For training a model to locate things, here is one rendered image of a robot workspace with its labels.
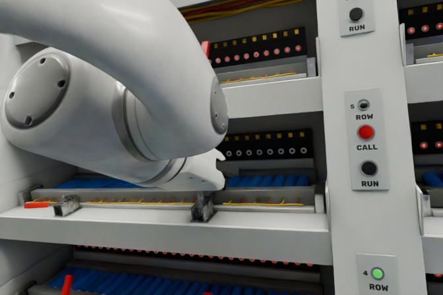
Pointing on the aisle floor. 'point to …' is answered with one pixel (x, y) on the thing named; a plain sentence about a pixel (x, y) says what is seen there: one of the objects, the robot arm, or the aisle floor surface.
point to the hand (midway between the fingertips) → (209, 178)
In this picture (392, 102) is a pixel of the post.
